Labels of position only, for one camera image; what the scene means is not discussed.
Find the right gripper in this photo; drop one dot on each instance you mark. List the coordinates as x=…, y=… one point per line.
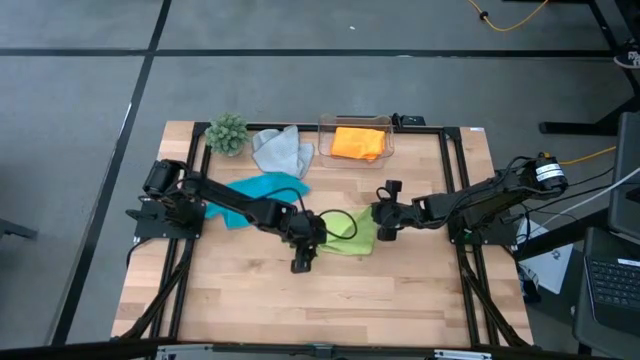
x=395, y=215

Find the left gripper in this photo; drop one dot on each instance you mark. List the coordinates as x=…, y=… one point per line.
x=305, y=230

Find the lime green microfiber towel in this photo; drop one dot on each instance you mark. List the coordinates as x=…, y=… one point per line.
x=360, y=240

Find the teal microfiber towel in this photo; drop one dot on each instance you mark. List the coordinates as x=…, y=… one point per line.
x=270, y=184

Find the clear plastic bin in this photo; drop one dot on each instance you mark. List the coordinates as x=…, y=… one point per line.
x=390, y=150

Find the orange microfiber towel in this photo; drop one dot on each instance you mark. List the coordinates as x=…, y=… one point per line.
x=357, y=142

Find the grey microfiber towel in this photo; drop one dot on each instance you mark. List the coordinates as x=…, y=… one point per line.
x=280, y=150

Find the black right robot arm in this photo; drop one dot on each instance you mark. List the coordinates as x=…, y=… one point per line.
x=480, y=192

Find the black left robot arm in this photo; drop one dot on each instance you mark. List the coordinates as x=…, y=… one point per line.
x=235, y=200

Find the green artificial potted plant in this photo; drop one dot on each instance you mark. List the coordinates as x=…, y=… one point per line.
x=227, y=134

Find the white paper bag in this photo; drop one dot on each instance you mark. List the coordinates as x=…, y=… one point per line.
x=550, y=270

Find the black side desk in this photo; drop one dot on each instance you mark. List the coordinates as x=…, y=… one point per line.
x=560, y=235

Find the black laptop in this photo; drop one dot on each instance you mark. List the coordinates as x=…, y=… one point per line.
x=615, y=290

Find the dark grey monitor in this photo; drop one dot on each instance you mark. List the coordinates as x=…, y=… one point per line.
x=627, y=175

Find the black rig crossbar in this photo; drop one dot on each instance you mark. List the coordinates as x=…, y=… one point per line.
x=100, y=350

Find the grey chair leg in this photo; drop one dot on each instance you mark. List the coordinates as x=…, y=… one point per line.
x=15, y=229

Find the black aluminium table frame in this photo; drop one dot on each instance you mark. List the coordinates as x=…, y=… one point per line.
x=450, y=150

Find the black mounting bracket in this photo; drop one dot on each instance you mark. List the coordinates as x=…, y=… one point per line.
x=414, y=120

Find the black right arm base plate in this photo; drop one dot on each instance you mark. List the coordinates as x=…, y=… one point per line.
x=495, y=239

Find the silver metal bracket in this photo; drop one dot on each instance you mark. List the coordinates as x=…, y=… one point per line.
x=465, y=355
x=185, y=352

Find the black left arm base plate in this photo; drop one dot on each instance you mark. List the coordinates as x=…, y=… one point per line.
x=145, y=227

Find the black desk frame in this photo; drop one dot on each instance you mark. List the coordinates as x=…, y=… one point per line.
x=570, y=128

